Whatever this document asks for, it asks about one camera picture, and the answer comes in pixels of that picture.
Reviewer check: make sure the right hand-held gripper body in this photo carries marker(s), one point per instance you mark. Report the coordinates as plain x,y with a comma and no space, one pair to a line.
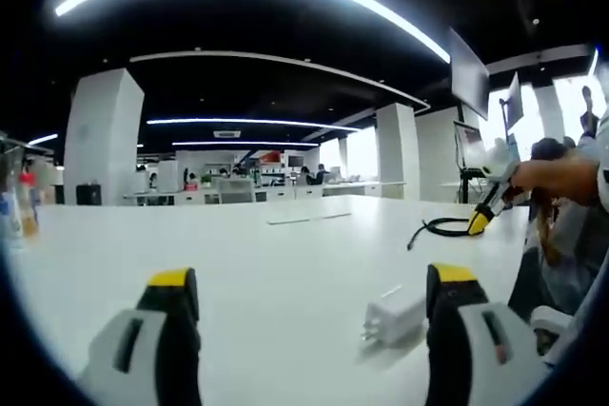
499,173

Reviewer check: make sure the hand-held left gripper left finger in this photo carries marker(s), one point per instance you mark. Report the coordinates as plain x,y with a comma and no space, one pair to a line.
176,339

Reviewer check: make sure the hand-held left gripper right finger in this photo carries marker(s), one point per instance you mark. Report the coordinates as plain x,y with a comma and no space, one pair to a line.
452,339

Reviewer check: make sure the white charger adapter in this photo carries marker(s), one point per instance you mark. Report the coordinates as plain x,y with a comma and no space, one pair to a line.
397,318

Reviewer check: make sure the white desk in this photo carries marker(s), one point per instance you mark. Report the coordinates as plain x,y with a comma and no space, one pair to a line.
285,258

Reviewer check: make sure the person's right hand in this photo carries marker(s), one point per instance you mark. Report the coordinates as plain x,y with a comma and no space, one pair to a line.
537,180

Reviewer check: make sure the laptop stand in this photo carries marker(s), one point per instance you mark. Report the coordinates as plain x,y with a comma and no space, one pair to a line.
473,178

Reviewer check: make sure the open laptop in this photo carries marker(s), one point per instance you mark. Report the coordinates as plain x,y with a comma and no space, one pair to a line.
468,147

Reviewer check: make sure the small hanging monitor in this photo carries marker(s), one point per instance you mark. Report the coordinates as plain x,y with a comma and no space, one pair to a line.
515,99

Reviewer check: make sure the large hanging monitor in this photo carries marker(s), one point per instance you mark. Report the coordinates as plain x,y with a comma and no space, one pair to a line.
468,75

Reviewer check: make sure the person's grey shirt sleeve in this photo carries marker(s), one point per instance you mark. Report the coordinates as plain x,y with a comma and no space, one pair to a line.
603,163

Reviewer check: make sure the grey mesh office chair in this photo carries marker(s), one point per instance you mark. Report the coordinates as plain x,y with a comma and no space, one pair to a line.
235,192

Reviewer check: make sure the black box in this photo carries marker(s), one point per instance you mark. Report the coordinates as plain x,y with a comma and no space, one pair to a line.
88,194

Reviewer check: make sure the clear bottle with red cap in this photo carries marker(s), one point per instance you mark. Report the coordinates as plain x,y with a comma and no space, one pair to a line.
29,206

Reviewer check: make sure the straight ceiling light strip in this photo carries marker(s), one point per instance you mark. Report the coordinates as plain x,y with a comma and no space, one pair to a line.
242,143
247,121

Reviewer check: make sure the ceiling air vent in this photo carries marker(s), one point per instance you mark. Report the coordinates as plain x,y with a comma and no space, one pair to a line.
227,133

